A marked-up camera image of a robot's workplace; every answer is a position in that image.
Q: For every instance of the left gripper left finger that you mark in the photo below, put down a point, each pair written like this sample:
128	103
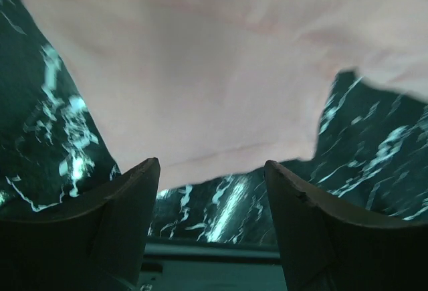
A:
93	242

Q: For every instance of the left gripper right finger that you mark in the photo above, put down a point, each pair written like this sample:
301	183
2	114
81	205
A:
327	243

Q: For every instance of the pink t shirt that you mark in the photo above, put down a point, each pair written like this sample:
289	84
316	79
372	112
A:
214	87

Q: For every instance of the black marble pattern mat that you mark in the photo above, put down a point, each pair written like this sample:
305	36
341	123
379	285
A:
372	151

